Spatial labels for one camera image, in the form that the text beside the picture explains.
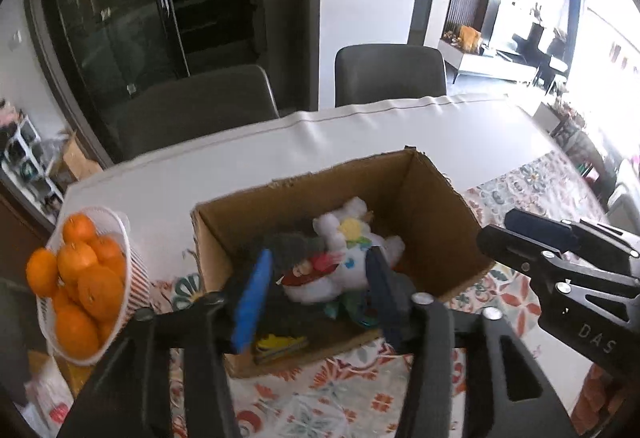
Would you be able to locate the teal white snack packet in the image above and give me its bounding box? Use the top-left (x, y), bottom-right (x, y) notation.
top-left (323, 290), bottom-right (378, 329)

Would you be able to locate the dark green plush tree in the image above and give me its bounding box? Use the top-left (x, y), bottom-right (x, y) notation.
top-left (262, 232), bottom-right (326, 273)

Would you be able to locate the white plush toy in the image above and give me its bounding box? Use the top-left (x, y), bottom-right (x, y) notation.
top-left (279, 197), bottom-right (406, 305)

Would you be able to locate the red snack packet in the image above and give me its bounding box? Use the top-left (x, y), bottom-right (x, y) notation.
top-left (280, 253), bottom-right (343, 287)

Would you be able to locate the person right hand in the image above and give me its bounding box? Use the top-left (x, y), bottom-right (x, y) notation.
top-left (570, 363), bottom-right (629, 437)

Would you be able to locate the brown cardboard box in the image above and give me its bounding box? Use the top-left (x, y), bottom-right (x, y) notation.
top-left (192, 148), bottom-right (491, 378)

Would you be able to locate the white plastic fruit basket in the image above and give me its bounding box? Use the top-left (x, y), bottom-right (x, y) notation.
top-left (26, 206), bottom-right (151, 366)

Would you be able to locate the orange fruit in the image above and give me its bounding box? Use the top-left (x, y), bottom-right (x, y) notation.
top-left (77, 265), bottom-right (124, 322)
top-left (26, 247), bottom-right (58, 299)
top-left (55, 305), bottom-right (100, 360)

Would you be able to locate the white tv cabinet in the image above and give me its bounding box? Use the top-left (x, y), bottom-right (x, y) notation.
top-left (437, 40), bottom-right (537, 83)

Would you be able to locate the grey dining chair left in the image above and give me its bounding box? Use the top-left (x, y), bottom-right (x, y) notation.
top-left (117, 65), bottom-right (279, 160)

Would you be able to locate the grey dining chair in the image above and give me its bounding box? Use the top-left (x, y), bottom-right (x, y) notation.
top-left (117, 65), bottom-right (279, 160)
top-left (335, 44), bottom-right (447, 107)

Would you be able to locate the yellow woven tissue box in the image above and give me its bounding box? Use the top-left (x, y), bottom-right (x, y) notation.
top-left (27, 350), bottom-right (92, 398)

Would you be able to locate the grey dining chair right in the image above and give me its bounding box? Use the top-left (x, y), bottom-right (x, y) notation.
top-left (335, 44), bottom-right (447, 107)

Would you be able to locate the floral tissue cover cloth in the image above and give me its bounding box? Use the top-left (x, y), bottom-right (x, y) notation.
top-left (22, 357), bottom-right (74, 437)

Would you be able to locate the white shoe rack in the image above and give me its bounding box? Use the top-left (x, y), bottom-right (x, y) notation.
top-left (1, 99), bottom-right (68, 226)

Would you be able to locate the dark glass sliding door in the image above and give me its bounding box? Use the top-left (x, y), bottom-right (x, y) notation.
top-left (25, 0), bottom-right (320, 166)

